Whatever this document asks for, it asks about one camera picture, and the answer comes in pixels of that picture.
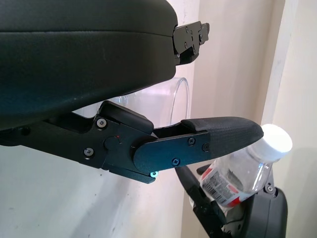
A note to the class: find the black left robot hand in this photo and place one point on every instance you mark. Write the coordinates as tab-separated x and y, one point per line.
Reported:
74	62

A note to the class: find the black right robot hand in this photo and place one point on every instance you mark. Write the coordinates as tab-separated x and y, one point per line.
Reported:
267	215

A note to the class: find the clear plastic water bottle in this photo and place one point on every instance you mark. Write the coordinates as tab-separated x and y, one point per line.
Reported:
242	168

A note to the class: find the clear glass cup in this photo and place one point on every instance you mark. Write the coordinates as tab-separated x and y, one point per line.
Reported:
158	104

